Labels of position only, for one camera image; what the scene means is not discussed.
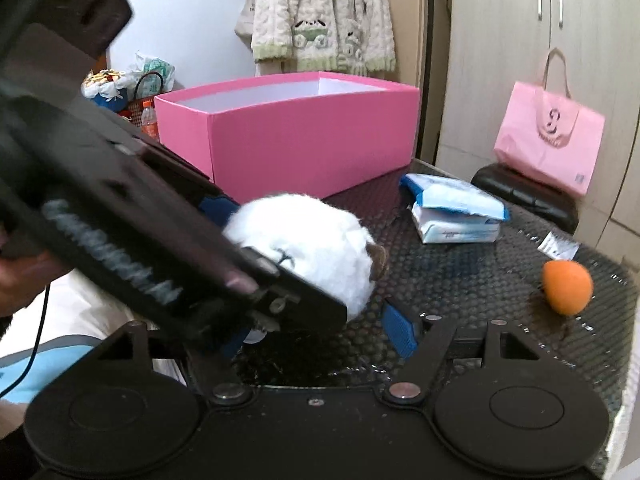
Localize red mesh basket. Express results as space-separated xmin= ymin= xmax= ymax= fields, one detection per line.
xmin=125 ymin=72 xmax=166 ymax=128

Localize pink tote bag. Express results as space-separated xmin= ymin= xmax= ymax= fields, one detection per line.
xmin=494 ymin=49 xmax=606 ymax=197

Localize white and blue cloth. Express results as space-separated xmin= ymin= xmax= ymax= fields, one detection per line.
xmin=0 ymin=270 xmax=191 ymax=406

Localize blue white tissue packet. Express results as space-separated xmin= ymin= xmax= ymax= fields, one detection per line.
xmin=400 ymin=172 xmax=512 ymax=244

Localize orange egg-shaped sponge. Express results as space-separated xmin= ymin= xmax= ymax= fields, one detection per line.
xmin=542 ymin=260 xmax=594 ymax=316

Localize person's left hand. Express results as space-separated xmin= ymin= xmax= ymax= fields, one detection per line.
xmin=0 ymin=254 xmax=71 ymax=317

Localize orange drink bottle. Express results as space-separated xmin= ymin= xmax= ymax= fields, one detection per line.
xmin=141 ymin=101 xmax=161 ymax=140

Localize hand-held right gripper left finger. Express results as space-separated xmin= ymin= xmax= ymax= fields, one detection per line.
xmin=75 ymin=321 xmax=252 ymax=407

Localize beige wooden wardrobe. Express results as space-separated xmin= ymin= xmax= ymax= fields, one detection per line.
xmin=435 ymin=0 xmax=640 ymax=266

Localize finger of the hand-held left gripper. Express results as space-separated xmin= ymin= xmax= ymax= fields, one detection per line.
xmin=192 ymin=192 xmax=242 ymax=235
xmin=240 ymin=246 xmax=348 ymax=333

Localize cream knitted cardigan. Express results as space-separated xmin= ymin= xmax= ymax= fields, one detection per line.
xmin=251 ymin=0 xmax=397 ymax=73

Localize black suitcase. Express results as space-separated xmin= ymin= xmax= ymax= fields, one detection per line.
xmin=470 ymin=164 xmax=580 ymax=235

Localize black cable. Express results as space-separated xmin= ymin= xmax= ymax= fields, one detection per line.
xmin=0 ymin=280 xmax=51 ymax=397

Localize white plush toy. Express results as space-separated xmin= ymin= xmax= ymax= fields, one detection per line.
xmin=222 ymin=192 xmax=388 ymax=326

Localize colourful bouquet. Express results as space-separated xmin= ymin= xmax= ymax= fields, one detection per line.
xmin=81 ymin=67 xmax=132 ymax=111

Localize beige canvas tote bag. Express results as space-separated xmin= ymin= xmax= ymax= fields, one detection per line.
xmin=234 ymin=0 xmax=261 ymax=38

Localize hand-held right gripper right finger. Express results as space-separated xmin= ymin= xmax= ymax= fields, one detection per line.
xmin=382 ymin=300 xmax=551 ymax=405

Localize small printed packet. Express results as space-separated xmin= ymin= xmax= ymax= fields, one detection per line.
xmin=540 ymin=232 xmax=581 ymax=261

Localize pink cardboard box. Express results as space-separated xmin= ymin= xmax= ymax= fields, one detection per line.
xmin=154 ymin=71 xmax=421 ymax=206

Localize white green plastic package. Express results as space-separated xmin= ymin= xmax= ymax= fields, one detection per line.
xmin=129 ymin=51 xmax=176 ymax=92

